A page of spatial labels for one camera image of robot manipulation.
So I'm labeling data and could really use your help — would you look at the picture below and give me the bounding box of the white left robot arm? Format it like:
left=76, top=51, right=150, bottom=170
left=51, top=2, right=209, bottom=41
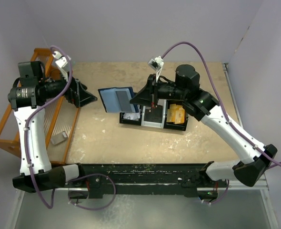
left=8, top=57, right=97, bottom=193

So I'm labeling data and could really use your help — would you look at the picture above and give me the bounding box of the white middle bin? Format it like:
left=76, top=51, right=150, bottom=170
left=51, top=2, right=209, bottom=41
left=141, top=99, right=167, bottom=129

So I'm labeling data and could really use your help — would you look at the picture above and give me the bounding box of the pile of black cards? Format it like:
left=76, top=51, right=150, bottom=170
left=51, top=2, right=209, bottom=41
left=144, top=106, right=163, bottom=123

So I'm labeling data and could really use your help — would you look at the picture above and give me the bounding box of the pile of gold cards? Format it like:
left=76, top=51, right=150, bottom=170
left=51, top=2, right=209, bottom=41
left=166, top=104, right=185, bottom=125

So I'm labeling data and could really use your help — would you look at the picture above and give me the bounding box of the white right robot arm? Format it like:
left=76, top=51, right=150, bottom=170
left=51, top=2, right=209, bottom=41
left=130, top=64, right=277, bottom=187

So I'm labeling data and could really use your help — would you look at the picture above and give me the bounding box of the small grey box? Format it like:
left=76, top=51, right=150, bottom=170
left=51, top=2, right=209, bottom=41
left=50, top=131, right=68, bottom=146

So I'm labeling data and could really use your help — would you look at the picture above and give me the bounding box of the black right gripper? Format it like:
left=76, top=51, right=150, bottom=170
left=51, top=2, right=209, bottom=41
left=130, top=73, right=187, bottom=108

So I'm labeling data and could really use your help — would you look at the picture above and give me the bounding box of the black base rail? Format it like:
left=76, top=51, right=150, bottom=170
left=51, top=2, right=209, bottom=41
left=65, top=164, right=227, bottom=198

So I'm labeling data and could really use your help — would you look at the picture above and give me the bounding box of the aluminium frame rail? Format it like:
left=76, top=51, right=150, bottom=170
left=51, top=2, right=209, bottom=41
left=16, top=169, right=269, bottom=191

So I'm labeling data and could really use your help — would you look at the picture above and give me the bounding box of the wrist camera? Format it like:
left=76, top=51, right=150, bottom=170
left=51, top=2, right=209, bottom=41
left=52, top=51, right=70, bottom=81
left=148, top=56, right=164, bottom=82

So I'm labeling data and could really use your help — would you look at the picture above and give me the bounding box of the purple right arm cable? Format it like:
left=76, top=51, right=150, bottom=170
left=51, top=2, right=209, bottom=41
left=161, top=42, right=281, bottom=207

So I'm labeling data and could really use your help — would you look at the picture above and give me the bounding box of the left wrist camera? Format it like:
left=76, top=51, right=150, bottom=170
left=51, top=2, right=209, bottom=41
left=52, top=51, right=70, bottom=81

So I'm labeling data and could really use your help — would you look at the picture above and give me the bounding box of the black bin with gold cards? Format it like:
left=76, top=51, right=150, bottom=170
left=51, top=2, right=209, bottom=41
left=163, top=100, right=188, bottom=131

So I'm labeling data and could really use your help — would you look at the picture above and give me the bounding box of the orange wooden rack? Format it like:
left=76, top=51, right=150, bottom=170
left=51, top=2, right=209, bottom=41
left=0, top=48, right=73, bottom=170

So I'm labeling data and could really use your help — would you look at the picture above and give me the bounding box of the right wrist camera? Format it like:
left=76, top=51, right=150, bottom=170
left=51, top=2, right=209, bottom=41
left=148, top=56, right=164, bottom=82

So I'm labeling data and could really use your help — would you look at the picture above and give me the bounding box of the blue leather card holder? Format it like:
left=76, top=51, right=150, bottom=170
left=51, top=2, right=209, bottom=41
left=98, top=87, right=139, bottom=113

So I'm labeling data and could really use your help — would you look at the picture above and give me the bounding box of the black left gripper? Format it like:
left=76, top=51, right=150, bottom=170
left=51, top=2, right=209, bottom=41
left=40, top=69, right=97, bottom=107

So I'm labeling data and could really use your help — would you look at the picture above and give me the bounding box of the grey card with stripe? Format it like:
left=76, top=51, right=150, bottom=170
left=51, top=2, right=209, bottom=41
left=116, top=91, right=135, bottom=113

